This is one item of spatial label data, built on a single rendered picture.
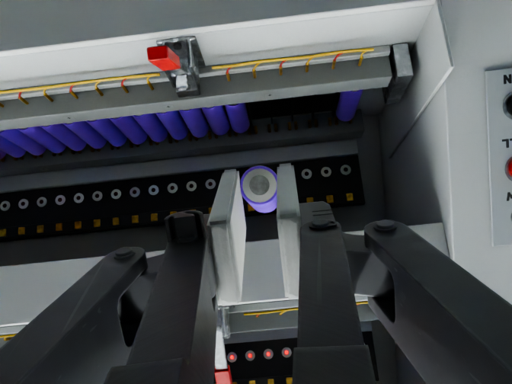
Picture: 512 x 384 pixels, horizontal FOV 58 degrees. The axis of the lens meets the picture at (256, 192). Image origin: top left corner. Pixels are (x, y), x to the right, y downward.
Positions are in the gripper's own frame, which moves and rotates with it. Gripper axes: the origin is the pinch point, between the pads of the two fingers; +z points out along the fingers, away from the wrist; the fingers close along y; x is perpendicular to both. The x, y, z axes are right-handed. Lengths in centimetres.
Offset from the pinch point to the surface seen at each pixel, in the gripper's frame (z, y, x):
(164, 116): 22.9, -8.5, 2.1
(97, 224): 28.2, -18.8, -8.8
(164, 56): 10.1, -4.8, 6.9
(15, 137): 23.7, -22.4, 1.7
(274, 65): 20.2, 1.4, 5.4
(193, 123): 24.7, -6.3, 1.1
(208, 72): 20.1, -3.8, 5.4
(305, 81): 20.0, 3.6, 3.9
